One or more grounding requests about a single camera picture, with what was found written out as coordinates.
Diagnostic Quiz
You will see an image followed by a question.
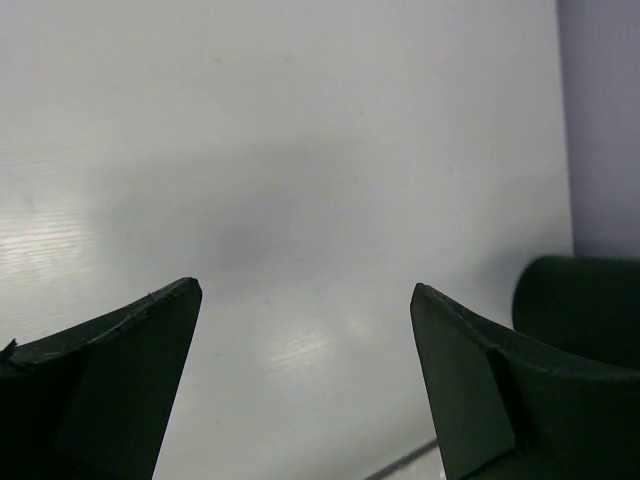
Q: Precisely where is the black round bin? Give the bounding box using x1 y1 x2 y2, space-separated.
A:
512 256 639 369

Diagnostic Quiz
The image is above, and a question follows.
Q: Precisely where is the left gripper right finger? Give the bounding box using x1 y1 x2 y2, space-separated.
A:
410 284 639 479

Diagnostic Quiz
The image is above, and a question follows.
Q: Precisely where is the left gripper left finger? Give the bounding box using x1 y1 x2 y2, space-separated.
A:
1 277 202 479

